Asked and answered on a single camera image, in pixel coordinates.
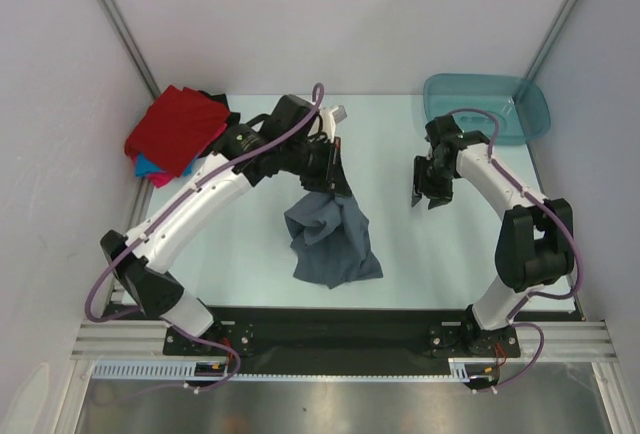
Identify aluminium front frame rail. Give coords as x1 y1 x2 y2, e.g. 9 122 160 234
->
71 320 617 363

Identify left grey cable duct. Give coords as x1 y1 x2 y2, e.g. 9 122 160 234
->
92 360 227 381

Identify right aluminium side rail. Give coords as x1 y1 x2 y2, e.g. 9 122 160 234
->
527 143 584 312

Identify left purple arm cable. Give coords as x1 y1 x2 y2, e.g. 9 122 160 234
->
85 83 327 408

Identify left aluminium side rail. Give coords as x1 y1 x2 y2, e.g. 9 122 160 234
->
108 179 154 304

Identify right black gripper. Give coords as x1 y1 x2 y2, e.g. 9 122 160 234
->
411 155 456 209

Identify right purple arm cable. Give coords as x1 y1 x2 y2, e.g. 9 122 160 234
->
447 108 587 395

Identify black folded t shirt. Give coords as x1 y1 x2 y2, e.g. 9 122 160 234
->
199 90 241 127

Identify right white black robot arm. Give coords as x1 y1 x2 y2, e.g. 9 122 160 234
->
411 113 578 357

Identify blue folded t shirt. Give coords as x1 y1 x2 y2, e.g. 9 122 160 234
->
134 153 164 178

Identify red folded t shirt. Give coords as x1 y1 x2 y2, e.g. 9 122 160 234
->
124 85 229 177

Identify teal transparent plastic bin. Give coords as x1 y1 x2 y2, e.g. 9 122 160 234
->
423 73 551 146

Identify aluminium corner post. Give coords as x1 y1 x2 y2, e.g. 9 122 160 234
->
97 0 161 99
524 0 581 82

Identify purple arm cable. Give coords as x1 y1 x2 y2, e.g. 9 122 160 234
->
85 83 327 408
447 108 587 395

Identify grey blue polo shirt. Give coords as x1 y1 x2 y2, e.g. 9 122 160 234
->
284 193 383 289

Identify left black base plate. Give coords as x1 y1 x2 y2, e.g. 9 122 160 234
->
162 322 252 357

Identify right aluminium corner post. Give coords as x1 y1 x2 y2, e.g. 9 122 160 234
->
524 0 581 82

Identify pink folded t shirt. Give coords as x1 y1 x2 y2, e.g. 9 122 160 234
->
146 172 174 188

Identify left aluminium corner post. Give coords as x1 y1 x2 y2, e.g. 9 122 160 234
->
97 0 161 99

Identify grey cable duct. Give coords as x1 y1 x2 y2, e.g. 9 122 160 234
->
449 358 500 383
92 360 227 381

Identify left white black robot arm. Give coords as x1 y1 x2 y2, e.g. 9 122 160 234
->
100 93 351 354

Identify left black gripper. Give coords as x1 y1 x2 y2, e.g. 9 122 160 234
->
281 136 351 199

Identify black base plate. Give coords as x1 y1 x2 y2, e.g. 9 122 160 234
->
162 322 252 357
428 322 521 358

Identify right grey cable duct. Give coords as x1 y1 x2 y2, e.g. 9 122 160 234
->
449 358 500 383

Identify aluminium side rail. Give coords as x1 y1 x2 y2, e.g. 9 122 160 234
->
527 143 584 312
108 179 154 304

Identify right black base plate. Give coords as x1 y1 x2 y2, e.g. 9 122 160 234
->
428 322 521 358

